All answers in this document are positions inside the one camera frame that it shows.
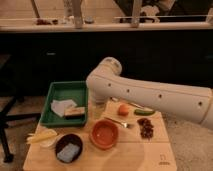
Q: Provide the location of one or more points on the green plastic tray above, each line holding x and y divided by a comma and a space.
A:
62, 96

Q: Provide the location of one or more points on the black office chair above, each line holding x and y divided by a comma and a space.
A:
5, 117

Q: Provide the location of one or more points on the dark brown bowl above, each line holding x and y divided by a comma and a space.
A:
65, 140

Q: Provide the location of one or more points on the orange bowl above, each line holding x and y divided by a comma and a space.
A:
104, 134

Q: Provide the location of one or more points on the small white bowl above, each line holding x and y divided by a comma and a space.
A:
51, 141

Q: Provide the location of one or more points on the blue sponge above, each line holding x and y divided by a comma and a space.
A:
68, 152

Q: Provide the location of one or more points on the metal fork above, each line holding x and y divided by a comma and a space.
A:
124, 124

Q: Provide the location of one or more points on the wooden block sponge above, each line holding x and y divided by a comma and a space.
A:
74, 111

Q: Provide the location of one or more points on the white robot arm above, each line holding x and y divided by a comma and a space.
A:
192, 103

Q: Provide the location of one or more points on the orange round fruit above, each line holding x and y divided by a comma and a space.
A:
123, 110

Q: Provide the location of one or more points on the white towel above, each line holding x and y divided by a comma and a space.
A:
59, 106

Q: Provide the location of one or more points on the dark red grape bunch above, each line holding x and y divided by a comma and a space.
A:
146, 128

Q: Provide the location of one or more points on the dark cabinet counter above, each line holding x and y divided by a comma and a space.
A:
40, 55

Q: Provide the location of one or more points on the yellow banana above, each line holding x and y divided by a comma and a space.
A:
39, 137

